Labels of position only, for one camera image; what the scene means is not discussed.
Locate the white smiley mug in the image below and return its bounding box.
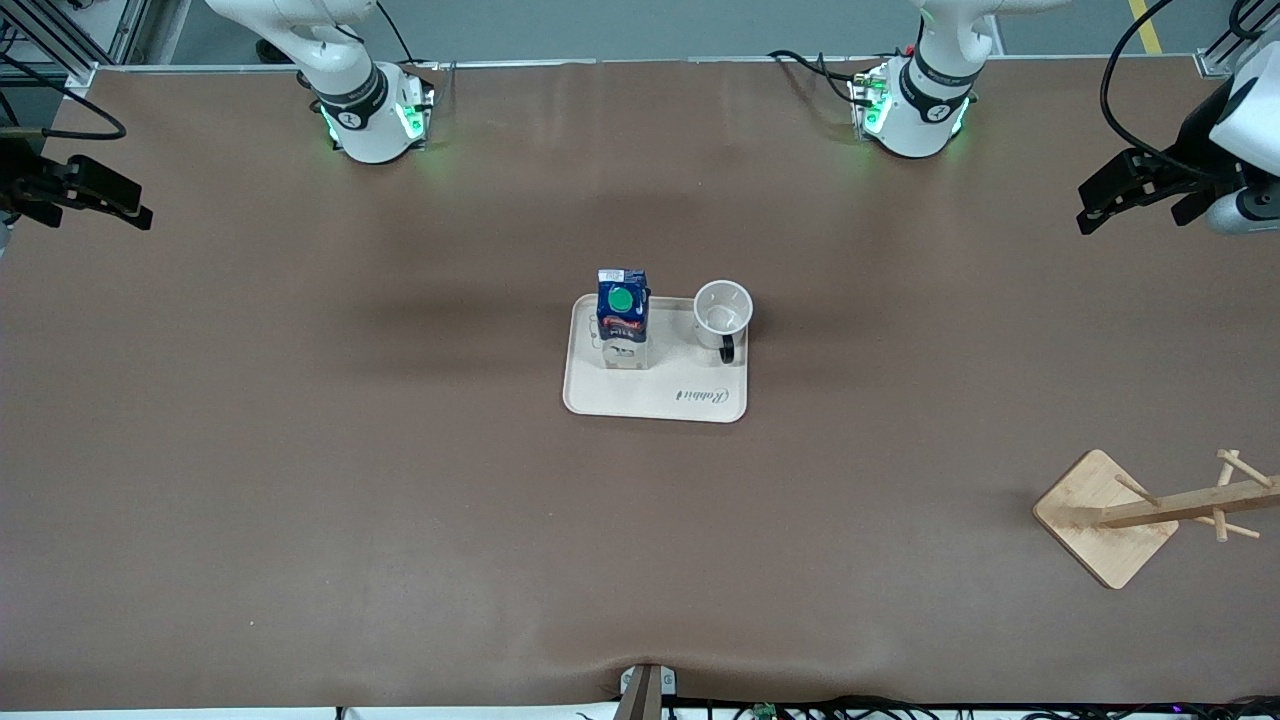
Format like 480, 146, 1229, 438
693, 280, 754, 365

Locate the blue milk carton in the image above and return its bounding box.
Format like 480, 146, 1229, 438
596, 267, 651, 372

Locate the wooden cup rack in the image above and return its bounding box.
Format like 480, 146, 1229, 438
1032, 448, 1280, 591

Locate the beige plastic tray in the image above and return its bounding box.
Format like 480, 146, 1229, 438
562, 294, 749, 424

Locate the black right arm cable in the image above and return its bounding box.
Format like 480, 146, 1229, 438
0, 52, 129, 143

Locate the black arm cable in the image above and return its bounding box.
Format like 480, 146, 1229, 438
1099, 0, 1246, 183
0, 52, 129, 143

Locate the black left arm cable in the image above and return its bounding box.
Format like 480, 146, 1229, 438
1099, 0, 1246, 183

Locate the aluminium frame profile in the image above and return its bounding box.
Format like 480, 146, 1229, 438
0, 0, 153, 93
1195, 0, 1280, 79

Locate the black left base cable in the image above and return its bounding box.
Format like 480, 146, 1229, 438
767, 49, 873, 113

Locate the black base cable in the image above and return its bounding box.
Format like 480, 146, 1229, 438
767, 49, 873, 113
375, 0, 443, 73

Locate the black right base cable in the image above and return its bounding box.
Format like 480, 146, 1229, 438
375, 0, 443, 73

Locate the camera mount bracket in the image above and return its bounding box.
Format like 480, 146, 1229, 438
618, 663, 679, 720

